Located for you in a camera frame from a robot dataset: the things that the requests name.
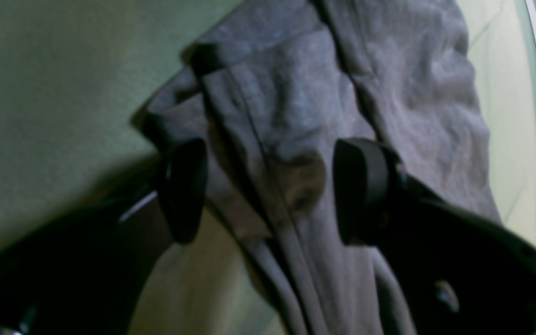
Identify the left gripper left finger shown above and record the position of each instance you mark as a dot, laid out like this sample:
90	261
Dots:
84	274

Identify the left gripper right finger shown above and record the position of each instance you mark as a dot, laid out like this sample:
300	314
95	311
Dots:
460	273

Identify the grey t-shirt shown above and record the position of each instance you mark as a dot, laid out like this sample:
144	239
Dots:
274	85

